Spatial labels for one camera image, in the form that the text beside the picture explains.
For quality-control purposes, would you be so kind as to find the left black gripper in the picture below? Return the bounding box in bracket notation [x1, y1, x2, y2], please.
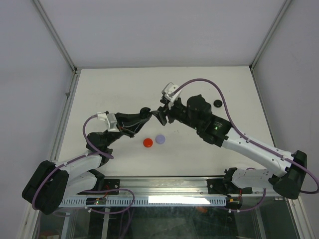
[104, 113, 149, 148]

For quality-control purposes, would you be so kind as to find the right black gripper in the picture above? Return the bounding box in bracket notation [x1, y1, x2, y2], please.
[151, 97, 202, 132]

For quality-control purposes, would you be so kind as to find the purple charging case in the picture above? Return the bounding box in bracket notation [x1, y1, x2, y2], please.
[156, 134, 165, 144]

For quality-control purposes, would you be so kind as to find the red charging case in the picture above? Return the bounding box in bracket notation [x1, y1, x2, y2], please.
[143, 138, 153, 148]

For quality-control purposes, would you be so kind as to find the black charging case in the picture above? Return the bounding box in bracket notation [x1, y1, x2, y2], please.
[213, 100, 223, 108]
[140, 107, 152, 119]

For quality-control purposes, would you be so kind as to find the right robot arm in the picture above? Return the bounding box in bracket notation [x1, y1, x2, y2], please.
[152, 95, 307, 199]

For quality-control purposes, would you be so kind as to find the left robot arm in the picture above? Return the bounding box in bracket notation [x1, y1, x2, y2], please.
[22, 107, 152, 215]

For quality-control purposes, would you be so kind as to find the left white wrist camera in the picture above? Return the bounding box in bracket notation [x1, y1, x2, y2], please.
[97, 112, 119, 132]

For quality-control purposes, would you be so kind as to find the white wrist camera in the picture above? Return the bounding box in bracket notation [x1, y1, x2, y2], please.
[161, 82, 181, 109]
[97, 112, 119, 132]

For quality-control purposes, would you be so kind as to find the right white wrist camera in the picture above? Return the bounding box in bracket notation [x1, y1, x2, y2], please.
[161, 82, 181, 109]

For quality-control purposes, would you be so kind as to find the aluminium mounting rail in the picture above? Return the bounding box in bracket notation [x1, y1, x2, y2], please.
[31, 176, 300, 197]

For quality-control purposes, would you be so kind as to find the left aluminium frame post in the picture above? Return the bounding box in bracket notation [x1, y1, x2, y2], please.
[31, 0, 81, 75]

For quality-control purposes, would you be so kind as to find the aluminium frame post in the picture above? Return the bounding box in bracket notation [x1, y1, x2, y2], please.
[249, 0, 294, 72]
[31, 0, 81, 75]

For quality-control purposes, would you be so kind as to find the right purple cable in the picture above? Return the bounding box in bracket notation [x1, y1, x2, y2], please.
[174, 78, 319, 214]

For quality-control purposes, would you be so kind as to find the slotted cable duct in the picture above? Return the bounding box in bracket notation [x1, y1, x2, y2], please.
[59, 196, 227, 208]

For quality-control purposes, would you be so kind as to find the right aluminium frame post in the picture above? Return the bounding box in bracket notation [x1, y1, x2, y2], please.
[249, 0, 294, 72]

